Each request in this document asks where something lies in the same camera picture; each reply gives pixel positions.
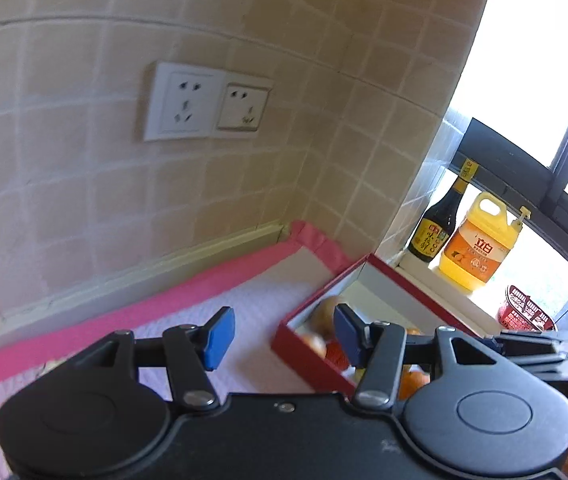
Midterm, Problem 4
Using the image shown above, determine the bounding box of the cream wall socket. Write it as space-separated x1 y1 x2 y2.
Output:
215 82 273 134

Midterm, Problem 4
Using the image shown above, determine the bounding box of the dark window frame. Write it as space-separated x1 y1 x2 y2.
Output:
456 55 568 286

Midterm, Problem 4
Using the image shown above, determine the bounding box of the white wall socket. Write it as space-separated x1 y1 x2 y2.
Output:
143 61 226 142

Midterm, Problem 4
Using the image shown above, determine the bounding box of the red plastic basket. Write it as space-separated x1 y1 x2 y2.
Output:
497 285 559 332

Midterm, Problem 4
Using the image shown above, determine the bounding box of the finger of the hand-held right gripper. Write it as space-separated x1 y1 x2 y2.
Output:
501 351 568 366
486 331 568 350

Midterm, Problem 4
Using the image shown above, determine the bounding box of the red strawberry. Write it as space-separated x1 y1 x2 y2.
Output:
324 340 353 374

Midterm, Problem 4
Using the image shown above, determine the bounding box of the white quilted mat pink edge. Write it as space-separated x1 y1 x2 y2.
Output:
0 220 361 480

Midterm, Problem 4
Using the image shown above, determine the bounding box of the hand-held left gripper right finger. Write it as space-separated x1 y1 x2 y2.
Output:
333 303 520 410

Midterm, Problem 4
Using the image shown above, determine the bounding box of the dark soy sauce bottle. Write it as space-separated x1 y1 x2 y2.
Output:
408 158 480 263

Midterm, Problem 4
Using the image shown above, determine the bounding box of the large orange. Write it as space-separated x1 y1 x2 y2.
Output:
398 365 433 402

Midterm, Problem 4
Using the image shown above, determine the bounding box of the white window sill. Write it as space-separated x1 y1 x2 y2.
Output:
395 252 504 333

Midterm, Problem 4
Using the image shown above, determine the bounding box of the small mandarin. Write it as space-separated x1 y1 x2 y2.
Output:
300 332 328 359

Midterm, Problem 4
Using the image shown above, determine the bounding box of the yellow detergent jug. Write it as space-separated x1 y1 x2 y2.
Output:
437 191 533 296

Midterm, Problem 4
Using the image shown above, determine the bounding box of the red cardboard box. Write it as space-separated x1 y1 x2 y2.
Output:
271 253 506 394

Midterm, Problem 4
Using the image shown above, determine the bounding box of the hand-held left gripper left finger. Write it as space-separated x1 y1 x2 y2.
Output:
76 306 236 409

